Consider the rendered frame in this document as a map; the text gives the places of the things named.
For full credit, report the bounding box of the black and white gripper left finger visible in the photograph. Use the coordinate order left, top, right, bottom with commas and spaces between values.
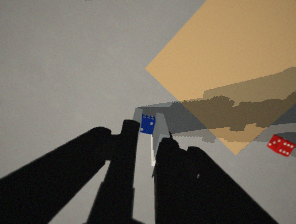
0, 108, 143, 224

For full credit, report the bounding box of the blue die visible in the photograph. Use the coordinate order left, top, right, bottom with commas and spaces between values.
140, 114, 156, 135

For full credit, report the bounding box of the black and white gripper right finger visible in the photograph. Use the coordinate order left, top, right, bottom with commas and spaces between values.
151, 113, 278, 224

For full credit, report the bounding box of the red die with white pips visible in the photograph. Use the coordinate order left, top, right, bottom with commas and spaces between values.
267, 135, 296, 157

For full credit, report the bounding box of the tan square mat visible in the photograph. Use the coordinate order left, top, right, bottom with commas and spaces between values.
145, 0, 296, 154

